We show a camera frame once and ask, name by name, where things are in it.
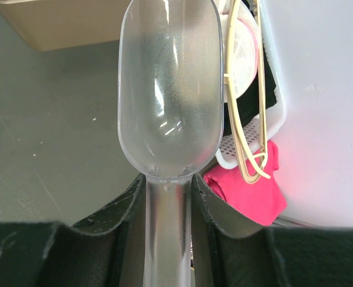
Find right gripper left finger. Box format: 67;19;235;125
0;174;146;286

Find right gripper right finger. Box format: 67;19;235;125
192;175;353;286

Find clear plastic scoop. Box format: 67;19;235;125
118;1;223;286

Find gold tin pastel gummies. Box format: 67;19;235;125
0;0;130;51

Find pink cloth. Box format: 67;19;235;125
203;141;287;226

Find wooden clothes hanger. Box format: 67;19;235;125
223;0;272;185

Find grey plastic basket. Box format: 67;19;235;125
231;1;286;151

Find black cloth in basket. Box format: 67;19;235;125
223;51;277;136

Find round white mesh bag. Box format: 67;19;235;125
231;2;260;99

